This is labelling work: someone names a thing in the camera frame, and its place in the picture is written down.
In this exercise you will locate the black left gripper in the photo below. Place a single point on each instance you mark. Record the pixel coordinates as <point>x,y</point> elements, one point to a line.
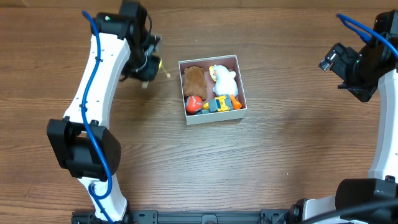
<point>150,68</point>

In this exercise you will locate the yellow rattle drum toy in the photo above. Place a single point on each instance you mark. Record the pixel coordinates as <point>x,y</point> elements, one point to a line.
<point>161,67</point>

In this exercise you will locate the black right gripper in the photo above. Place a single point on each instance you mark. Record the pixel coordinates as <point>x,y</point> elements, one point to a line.
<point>354,90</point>

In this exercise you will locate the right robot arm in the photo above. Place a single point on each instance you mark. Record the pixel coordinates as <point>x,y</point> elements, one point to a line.
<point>372,69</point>

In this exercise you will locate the brown furry plush toy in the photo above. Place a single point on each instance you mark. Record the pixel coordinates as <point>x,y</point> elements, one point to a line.
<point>194,83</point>

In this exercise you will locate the white cardboard box pink inside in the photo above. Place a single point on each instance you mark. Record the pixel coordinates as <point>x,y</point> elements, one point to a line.
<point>232,64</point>

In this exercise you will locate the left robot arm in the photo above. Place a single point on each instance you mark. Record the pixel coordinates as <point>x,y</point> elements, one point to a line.
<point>122,46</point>

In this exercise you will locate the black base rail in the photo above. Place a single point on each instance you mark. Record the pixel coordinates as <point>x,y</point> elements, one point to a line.
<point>265,216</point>

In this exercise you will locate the red ball toy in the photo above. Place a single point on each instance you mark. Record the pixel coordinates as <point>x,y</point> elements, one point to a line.
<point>193,104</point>

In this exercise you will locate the yellow toy truck grey cannon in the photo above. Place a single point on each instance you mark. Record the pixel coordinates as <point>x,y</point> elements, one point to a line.
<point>218,104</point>

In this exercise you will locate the white plush duck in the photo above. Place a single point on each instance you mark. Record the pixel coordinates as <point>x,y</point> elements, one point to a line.
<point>225,84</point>

